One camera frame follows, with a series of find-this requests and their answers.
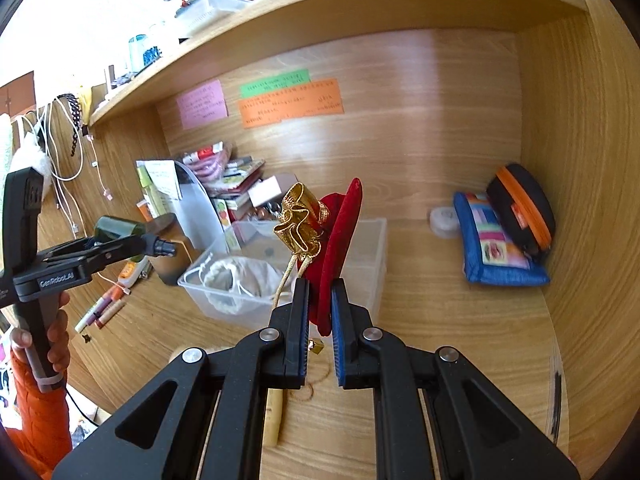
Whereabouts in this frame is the white drawstring bag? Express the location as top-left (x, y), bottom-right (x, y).
top-left (199, 256), bottom-right (286, 313)

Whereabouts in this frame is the white cardboard box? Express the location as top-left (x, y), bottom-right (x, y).
top-left (247, 175), bottom-right (284, 209)

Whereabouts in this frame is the clear plastic bin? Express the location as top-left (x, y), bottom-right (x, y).
top-left (177, 217), bottom-right (388, 333)

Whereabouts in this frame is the pink paper note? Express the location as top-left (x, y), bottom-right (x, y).
top-left (176, 80), bottom-right (229, 131)

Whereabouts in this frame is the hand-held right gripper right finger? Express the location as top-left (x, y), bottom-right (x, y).
top-left (330, 279), bottom-right (581, 480)

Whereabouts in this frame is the pink white tube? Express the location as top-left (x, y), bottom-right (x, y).
top-left (95, 299), bottom-right (127, 331)
top-left (75, 294), bottom-right (110, 334)

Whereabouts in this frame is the white plush cloth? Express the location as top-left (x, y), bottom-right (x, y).
top-left (0, 112), bottom-right (56, 202)

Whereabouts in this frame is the wooden desktop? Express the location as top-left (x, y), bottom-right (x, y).
top-left (37, 200), bottom-right (571, 463)

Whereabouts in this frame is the black case orange zip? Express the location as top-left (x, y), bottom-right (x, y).
top-left (486, 162), bottom-right (557, 261)

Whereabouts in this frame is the red striped packet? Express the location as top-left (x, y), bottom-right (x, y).
top-left (181, 142), bottom-right (235, 182)

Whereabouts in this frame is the blue patchwork pouch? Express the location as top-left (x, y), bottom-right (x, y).
top-left (452, 191), bottom-right (551, 287)

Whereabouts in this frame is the dark green spray bottle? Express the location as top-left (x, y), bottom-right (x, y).
top-left (94, 215), bottom-right (179, 260)

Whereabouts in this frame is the frosted plastic organizer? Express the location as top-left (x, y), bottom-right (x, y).
top-left (136, 159), bottom-right (225, 257)

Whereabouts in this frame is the red velvet pouch gold ribbon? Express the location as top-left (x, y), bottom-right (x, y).
top-left (270, 177), bottom-right (364, 356)

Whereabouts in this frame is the white charging cable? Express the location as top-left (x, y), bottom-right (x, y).
top-left (22, 95), bottom-right (85, 233)
top-left (86, 129), bottom-right (115, 202)

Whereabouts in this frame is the wooden shelf board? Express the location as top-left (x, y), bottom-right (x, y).
top-left (87, 0), bottom-right (591, 128)

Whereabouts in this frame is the white plastic basket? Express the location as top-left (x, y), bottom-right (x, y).
top-left (175, 0), bottom-right (252, 41)

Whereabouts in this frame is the teal glass cup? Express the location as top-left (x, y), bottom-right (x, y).
top-left (128, 34), bottom-right (151, 73)

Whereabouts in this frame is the white round cap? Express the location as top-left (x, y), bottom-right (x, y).
top-left (429, 206), bottom-right (458, 239)

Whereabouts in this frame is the orange white tube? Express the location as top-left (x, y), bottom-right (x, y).
top-left (117, 257), bottom-right (152, 289)

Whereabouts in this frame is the person's left forearm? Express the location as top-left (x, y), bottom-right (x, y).
top-left (9, 347), bottom-right (75, 472)

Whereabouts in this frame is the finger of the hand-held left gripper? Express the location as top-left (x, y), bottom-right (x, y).
top-left (55, 246), bottom-right (147, 279)
top-left (42, 234), bottom-right (149, 264)

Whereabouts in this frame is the person's left hand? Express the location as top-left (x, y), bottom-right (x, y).
top-left (9, 291), bottom-right (72, 376)

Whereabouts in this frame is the black beaded headband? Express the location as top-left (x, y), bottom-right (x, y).
top-left (56, 92), bottom-right (87, 159)

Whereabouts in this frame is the green paper note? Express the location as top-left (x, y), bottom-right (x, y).
top-left (240, 67), bottom-right (312, 100)

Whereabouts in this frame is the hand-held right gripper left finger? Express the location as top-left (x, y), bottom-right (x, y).
top-left (52, 277), bottom-right (311, 480)

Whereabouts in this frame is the fruit printed box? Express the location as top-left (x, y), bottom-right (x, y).
top-left (212, 197), bottom-right (237, 254)

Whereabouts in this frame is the orange paper note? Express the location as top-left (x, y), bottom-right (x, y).
top-left (237, 79), bottom-right (346, 130)

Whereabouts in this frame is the yellow printed packet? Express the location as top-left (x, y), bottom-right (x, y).
top-left (222, 156), bottom-right (267, 192)

